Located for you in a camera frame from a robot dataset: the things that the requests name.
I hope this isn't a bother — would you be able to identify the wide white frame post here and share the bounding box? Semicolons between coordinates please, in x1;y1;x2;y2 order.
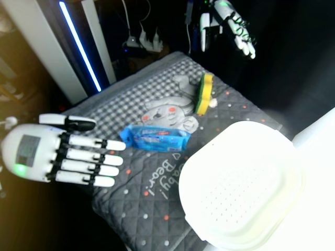
5;0;88;105

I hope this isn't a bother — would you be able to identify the white perforated plastic basket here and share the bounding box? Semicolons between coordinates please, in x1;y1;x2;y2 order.
178;120;306;251

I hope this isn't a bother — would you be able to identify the blue-white LED light strip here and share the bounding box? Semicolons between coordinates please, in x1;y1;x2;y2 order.
58;1;102;93

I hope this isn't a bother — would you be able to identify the white power cable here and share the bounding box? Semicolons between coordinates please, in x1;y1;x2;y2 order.
121;0;132;40
138;0;152;33

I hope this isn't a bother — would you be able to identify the yellow and green sponge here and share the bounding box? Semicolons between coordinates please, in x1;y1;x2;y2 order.
194;72;215;116

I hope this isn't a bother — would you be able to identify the narrow white frame post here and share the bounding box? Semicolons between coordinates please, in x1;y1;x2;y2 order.
81;0;117;84

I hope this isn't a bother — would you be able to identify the grey quilt with bear print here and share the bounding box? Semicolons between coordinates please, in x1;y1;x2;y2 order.
59;51;285;251

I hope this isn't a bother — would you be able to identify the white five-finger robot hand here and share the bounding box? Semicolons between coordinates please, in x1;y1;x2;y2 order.
1;113;127;188
199;0;257;60

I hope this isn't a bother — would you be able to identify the blue wet wipes pack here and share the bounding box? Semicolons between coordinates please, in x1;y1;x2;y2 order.
119;124;192;153

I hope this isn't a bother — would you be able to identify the white power strip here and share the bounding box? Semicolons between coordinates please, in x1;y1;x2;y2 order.
138;28;164;52

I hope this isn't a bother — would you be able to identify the white power adapter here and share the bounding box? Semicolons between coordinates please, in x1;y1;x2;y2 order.
122;35;142;49

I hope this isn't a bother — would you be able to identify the white glossy panel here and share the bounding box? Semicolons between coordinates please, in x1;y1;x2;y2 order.
261;107;335;251

